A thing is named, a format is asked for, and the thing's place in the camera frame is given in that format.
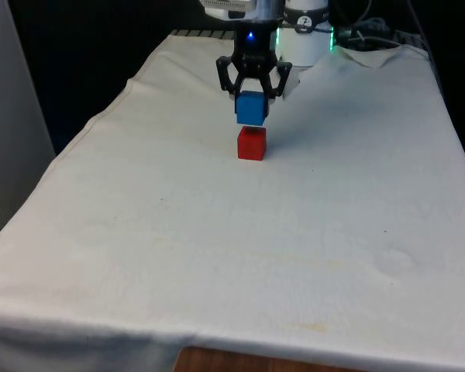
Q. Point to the red cube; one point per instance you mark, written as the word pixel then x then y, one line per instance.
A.
pixel 252 145

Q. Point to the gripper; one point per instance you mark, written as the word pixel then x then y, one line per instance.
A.
pixel 255 50

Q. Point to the blue cube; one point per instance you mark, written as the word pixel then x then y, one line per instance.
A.
pixel 250 108

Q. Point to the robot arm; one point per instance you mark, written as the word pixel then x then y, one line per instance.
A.
pixel 306 46

